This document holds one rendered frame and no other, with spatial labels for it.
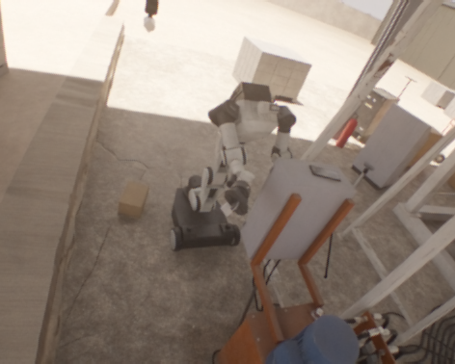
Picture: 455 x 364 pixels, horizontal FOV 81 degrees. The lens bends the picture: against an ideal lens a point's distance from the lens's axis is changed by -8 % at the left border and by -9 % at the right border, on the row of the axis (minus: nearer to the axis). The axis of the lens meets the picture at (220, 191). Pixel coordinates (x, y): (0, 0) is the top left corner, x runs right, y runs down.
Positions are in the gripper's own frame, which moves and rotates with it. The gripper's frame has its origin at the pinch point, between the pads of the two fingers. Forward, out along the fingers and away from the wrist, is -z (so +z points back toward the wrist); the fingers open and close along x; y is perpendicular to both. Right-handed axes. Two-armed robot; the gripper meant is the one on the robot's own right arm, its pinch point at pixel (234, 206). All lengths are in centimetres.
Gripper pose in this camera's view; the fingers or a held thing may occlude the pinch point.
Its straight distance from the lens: 113.5
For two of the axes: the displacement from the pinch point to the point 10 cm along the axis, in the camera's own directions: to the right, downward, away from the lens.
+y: 7.8, -4.9, -3.8
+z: 2.0, -3.9, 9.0
